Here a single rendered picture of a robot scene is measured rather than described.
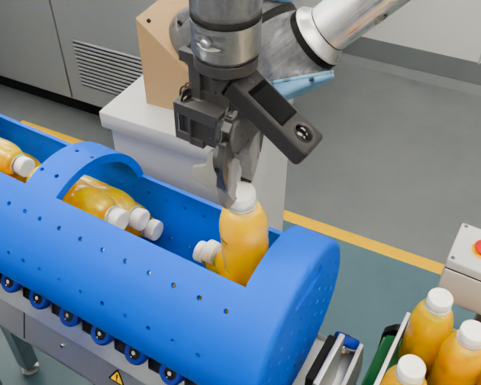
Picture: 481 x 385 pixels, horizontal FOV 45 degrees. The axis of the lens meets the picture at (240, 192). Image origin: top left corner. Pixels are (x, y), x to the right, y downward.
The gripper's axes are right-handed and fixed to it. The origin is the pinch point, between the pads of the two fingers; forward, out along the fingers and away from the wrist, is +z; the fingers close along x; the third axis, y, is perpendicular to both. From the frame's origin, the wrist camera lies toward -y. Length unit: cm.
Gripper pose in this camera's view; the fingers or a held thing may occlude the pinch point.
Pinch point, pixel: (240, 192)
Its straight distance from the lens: 75.5
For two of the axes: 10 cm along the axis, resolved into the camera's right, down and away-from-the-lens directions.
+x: -5.1, 5.9, -6.3
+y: -8.6, -3.6, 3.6
